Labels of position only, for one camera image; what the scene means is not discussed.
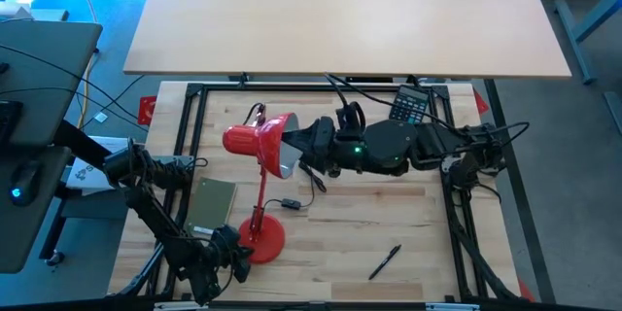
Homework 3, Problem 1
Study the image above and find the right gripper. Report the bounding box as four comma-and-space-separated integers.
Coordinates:
282, 102, 366, 179

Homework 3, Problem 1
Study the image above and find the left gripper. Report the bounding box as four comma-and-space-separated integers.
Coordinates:
187, 225, 255, 306

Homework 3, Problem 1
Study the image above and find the red desk lamp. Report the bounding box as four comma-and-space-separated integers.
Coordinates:
222, 104, 304, 265

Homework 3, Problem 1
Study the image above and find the green notebook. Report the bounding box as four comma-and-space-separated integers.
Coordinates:
185, 177, 239, 237

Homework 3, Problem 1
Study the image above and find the black calculator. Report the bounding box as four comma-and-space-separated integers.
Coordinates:
390, 84, 431, 125

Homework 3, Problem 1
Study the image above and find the large wooden desk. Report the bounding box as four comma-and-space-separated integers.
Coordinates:
121, 0, 573, 81

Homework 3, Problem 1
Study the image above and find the black pen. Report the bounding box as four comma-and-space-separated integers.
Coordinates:
367, 244, 402, 282

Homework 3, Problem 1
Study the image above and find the white box with logo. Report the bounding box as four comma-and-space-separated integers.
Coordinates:
65, 135, 128, 195

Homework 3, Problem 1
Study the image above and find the black leg with caster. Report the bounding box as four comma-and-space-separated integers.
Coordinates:
37, 192, 69, 268

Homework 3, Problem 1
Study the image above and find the black computer mouse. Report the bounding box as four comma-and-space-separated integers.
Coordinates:
9, 159, 43, 208

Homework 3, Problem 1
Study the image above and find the dark grey side desk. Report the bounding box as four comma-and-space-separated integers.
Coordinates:
0, 19, 104, 275

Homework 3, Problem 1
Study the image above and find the black lamp power cord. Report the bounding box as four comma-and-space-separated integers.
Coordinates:
242, 101, 328, 211

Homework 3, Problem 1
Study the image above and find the silver metal bracket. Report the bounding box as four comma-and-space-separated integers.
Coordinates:
426, 302, 481, 311
154, 300, 211, 311

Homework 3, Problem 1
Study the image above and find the red corner bracket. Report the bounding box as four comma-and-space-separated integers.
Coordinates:
516, 278, 536, 303
138, 95, 157, 126
473, 89, 490, 116

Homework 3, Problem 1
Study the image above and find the grey metal desk frame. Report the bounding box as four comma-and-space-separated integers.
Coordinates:
553, 0, 622, 86

